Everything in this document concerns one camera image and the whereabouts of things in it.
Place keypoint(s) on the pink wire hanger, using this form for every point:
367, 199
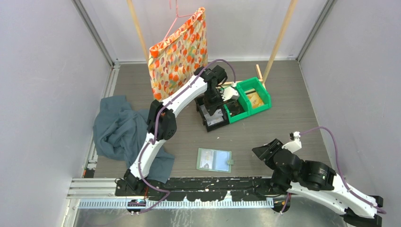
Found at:
177, 17

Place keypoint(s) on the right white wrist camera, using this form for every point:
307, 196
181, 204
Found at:
295, 143

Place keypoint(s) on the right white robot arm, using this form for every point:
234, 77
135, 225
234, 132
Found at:
318, 182

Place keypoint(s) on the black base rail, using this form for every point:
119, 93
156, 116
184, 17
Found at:
254, 188

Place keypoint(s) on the yellow cards in right bin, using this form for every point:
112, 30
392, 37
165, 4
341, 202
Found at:
254, 98

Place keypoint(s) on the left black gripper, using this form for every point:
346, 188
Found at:
212, 108

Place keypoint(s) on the green bin left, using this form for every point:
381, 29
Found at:
238, 109

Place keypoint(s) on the black storage bin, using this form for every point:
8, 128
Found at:
199, 102

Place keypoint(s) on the cards in black bin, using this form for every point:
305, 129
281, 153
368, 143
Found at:
217, 117

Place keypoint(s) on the green bin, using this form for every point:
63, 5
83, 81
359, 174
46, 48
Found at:
238, 109
254, 83

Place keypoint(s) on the green bin right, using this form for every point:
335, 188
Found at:
254, 83

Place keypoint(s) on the tan credit card in holder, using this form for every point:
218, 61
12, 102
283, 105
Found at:
206, 159

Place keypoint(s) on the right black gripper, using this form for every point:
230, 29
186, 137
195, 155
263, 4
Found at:
262, 152

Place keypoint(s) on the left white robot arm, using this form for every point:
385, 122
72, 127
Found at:
162, 119

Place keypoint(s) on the green card holder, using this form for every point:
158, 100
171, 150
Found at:
222, 161

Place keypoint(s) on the orange floral hanging garment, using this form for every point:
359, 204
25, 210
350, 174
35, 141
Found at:
173, 61

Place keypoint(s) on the blue-grey cloth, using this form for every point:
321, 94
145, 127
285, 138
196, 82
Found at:
119, 133

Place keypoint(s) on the wooden clothes rack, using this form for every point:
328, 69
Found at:
235, 28

